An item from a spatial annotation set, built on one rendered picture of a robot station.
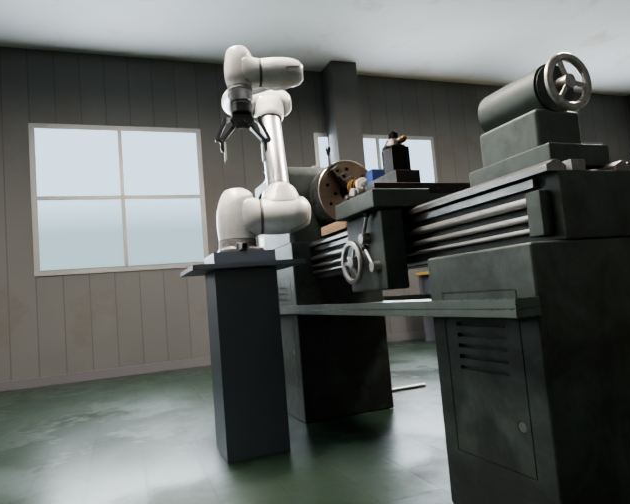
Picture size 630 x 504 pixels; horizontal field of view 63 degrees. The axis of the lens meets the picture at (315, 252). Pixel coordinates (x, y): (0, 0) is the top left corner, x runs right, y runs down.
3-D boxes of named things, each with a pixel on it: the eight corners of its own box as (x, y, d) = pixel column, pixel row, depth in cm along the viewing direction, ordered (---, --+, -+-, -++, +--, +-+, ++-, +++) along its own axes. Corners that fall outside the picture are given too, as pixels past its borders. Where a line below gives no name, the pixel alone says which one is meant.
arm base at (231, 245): (222, 251, 201) (221, 237, 201) (213, 257, 221) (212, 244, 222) (267, 249, 207) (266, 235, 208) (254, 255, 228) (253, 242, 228)
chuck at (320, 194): (309, 222, 248) (313, 159, 253) (367, 230, 260) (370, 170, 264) (316, 219, 240) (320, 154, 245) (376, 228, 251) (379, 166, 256)
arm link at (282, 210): (261, 242, 223) (310, 238, 227) (262, 224, 209) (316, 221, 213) (245, 103, 255) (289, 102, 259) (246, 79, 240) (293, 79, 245)
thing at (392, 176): (370, 195, 201) (368, 182, 201) (392, 195, 204) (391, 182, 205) (396, 183, 182) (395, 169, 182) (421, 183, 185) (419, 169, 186)
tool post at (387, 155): (383, 177, 194) (381, 151, 194) (400, 177, 196) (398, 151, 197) (393, 172, 187) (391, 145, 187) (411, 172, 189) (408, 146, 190)
